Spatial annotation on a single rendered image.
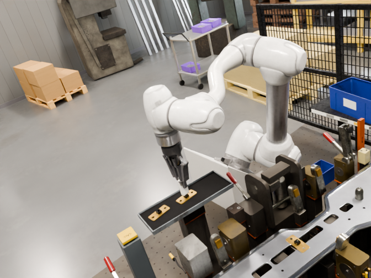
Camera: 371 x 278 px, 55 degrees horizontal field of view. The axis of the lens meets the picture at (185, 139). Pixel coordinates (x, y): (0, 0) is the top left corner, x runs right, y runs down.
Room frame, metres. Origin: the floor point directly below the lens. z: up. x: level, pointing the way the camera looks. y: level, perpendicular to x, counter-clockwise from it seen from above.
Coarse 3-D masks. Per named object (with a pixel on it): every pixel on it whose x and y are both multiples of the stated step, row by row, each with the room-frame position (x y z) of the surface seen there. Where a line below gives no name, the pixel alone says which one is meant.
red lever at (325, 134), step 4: (324, 132) 1.33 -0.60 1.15; (324, 136) 1.32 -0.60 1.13; (328, 136) 1.31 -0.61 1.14; (328, 140) 1.30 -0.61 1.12; (332, 140) 1.29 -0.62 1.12; (332, 144) 1.29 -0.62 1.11; (336, 144) 1.28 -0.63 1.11; (336, 148) 1.27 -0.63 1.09; (340, 148) 1.26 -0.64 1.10; (340, 152) 1.25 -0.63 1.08
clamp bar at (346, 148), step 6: (342, 126) 1.24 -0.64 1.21; (348, 126) 1.24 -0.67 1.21; (342, 132) 1.23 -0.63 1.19; (348, 132) 1.21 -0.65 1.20; (342, 138) 1.23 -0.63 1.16; (348, 138) 1.23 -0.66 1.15; (342, 144) 1.23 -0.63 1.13; (348, 144) 1.23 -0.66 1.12; (342, 150) 1.23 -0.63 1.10; (348, 150) 1.23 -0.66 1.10; (348, 156) 1.21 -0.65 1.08
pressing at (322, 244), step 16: (352, 176) 1.17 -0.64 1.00; (368, 176) 1.15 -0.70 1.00; (336, 192) 1.11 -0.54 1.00; (352, 192) 1.08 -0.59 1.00; (368, 192) 1.06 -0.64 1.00; (336, 208) 1.02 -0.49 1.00; (352, 208) 1.00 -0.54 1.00; (368, 208) 0.98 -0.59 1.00; (320, 224) 0.96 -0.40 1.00; (336, 224) 0.94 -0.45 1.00; (352, 224) 0.92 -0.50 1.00; (368, 224) 0.91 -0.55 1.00; (272, 240) 0.95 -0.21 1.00; (320, 240) 0.89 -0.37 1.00; (256, 256) 0.90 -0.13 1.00; (272, 256) 0.88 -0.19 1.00; (288, 256) 0.86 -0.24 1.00; (304, 256) 0.84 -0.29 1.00; (320, 256) 0.83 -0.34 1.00; (224, 272) 0.86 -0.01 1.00; (240, 272) 0.85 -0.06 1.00; (272, 272) 0.81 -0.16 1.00; (288, 272) 0.80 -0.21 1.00; (304, 272) 0.79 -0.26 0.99
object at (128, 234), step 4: (128, 228) 1.04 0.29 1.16; (120, 232) 1.03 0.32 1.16; (124, 232) 1.02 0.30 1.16; (128, 232) 1.01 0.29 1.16; (132, 232) 1.01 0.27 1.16; (120, 236) 1.00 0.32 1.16; (124, 236) 1.00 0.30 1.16; (128, 236) 0.99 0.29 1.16; (132, 236) 0.99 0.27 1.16; (136, 236) 0.99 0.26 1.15; (120, 240) 0.98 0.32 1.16; (124, 240) 0.98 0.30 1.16; (128, 240) 0.98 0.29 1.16; (124, 244) 0.97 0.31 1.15
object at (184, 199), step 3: (189, 192) 1.15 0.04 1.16; (195, 192) 1.14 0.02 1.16; (186, 195) 1.12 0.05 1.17; (189, 195) 1.13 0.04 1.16; (192, 195) 1.12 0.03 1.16; (180, 198) 1.13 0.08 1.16; (183, 198) 1.12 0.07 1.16; (186, 198) 1.12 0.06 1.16; (189, 198) 1.11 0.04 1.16; (177, 201) 1.11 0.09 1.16; (183, 201) 1.10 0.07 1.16
